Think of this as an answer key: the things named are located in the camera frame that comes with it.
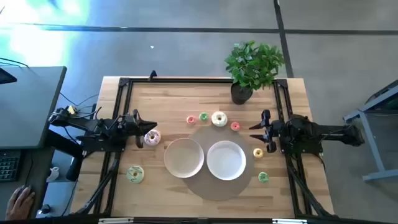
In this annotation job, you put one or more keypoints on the small green donut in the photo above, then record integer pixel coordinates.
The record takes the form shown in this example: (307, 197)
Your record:
(260, 179)
(201, 118)

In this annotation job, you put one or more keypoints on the person's hand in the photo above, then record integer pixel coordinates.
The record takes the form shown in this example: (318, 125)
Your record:
(20, 203)

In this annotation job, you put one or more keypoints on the white round plate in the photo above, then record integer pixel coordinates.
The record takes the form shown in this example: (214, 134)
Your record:
(226, 161)

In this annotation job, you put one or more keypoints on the blue-grey metal table frame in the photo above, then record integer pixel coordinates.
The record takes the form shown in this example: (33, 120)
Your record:
(371, 140)

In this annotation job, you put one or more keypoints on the black keyboard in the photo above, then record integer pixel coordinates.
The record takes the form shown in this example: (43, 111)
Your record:
(8, 166)

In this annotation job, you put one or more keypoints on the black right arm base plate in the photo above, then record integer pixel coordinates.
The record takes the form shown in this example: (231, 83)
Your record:
(308, 151)

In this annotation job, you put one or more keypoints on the black aluminium table frame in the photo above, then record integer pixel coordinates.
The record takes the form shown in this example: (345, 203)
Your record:
(186, 80)

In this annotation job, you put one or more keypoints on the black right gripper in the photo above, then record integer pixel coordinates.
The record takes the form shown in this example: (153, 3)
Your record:
(273, 132)

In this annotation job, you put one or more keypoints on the large white frosted donut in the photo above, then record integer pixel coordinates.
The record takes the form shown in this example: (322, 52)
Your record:
(214, 121)

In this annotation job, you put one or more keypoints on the small red-pink donut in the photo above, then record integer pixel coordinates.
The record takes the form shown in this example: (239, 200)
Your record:
(232, 127)

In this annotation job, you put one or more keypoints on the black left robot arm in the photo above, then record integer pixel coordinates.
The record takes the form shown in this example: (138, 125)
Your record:
(87, 124)

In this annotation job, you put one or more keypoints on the black computer mouse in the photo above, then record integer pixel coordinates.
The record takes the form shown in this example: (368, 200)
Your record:
(19, 190)

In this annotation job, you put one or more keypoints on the large green chocolate-drizzled donut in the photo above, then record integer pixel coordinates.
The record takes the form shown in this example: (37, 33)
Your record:
(130, 178)

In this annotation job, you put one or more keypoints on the small white mug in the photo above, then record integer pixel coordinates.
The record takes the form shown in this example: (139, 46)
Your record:
(53, 174)

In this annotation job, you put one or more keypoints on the black desk leg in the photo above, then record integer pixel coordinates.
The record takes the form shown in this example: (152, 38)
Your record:
(66, 146)

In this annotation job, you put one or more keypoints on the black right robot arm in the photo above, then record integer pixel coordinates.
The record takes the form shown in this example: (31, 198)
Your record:
(329, 129)

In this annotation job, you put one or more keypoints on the black clamp on table edge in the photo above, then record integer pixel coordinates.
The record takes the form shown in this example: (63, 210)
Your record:
(152, 74)

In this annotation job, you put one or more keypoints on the beige round plate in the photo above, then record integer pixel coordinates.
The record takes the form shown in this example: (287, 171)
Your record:
(184, 158)

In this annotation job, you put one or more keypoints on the round brown placemat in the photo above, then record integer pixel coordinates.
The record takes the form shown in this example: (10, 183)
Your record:
(217, 191)

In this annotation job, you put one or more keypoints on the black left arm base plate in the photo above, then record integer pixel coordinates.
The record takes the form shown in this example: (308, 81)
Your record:
(102, 148)

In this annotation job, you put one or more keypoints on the green potted plant black pot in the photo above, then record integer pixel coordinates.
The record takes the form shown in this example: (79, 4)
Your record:
(253, 63)

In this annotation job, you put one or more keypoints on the small orange-pink donut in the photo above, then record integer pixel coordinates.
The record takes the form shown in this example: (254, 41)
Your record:
(188, 121)

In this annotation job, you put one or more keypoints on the silver bracket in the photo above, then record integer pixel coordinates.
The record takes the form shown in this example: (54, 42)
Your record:
(115, 221)
(289, 221)

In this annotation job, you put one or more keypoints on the small black round object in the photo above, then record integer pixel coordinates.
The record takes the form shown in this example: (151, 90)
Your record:
(46, 208)

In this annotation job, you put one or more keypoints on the large pink frosted donut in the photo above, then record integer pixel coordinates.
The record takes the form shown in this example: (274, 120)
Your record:
(148, 141)

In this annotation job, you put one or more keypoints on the small yellow donut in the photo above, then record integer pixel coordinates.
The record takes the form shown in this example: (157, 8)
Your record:
(255, 155)

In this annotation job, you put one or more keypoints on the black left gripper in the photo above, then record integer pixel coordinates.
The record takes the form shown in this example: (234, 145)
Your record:
(130, 126)

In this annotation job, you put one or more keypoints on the grey desk top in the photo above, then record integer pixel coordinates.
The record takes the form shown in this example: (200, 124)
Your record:
(28, 109)

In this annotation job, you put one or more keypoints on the black monitor corner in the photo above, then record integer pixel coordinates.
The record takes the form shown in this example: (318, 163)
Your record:
(6, 77)

